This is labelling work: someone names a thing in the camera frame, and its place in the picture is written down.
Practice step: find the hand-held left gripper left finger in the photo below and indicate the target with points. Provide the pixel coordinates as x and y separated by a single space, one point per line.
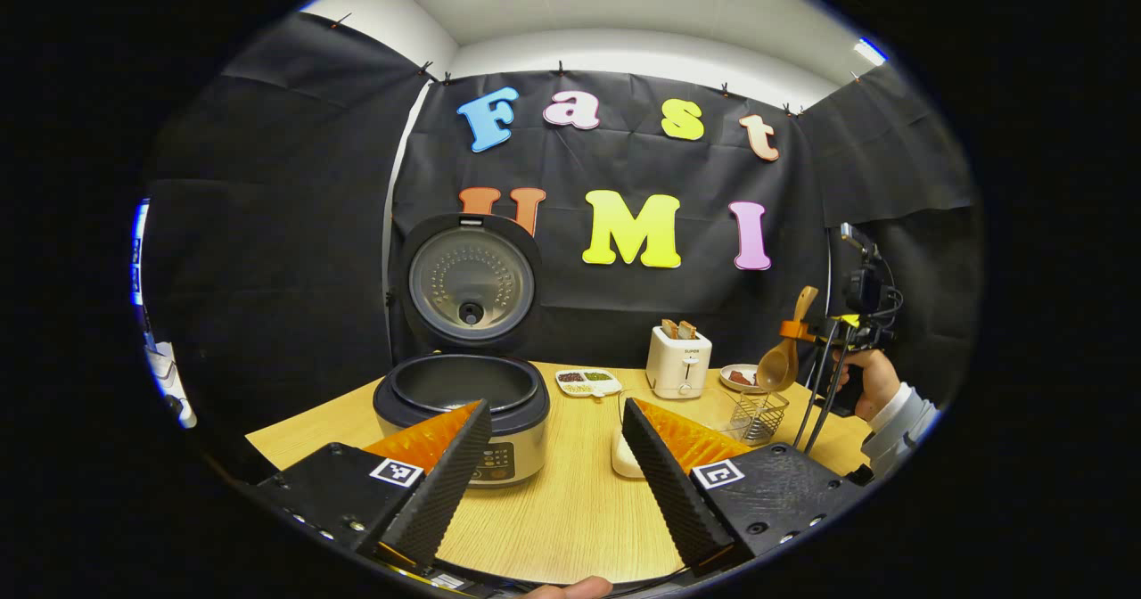
446 492

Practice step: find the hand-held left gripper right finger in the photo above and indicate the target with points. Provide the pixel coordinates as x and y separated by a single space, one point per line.
673 492

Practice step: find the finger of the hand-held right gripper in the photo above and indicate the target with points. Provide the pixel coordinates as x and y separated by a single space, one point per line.
793 330

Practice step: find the wooden spoon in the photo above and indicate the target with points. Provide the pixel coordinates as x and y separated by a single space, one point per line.
777 367

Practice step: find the white rice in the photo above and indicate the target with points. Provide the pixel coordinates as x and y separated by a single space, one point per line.
626 458

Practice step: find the dark grey rice cooker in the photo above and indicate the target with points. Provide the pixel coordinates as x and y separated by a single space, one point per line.
468 283

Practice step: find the red meat slice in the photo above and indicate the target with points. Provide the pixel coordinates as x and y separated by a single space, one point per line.
742 378

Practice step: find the white plate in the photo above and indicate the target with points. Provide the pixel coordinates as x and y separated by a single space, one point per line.
726 385

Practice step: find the brown toast slice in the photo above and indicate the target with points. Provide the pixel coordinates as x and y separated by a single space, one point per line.
687 330
669 329

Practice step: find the white toaster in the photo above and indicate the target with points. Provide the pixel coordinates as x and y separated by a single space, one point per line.
677 367

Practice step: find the divided white bean dish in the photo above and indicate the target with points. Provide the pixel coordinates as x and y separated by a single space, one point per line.
588 382

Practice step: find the small ceiling light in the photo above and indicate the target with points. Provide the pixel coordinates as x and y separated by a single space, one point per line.
869 51

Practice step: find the black backdrop cloth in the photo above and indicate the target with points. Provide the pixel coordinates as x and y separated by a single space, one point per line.
285 242

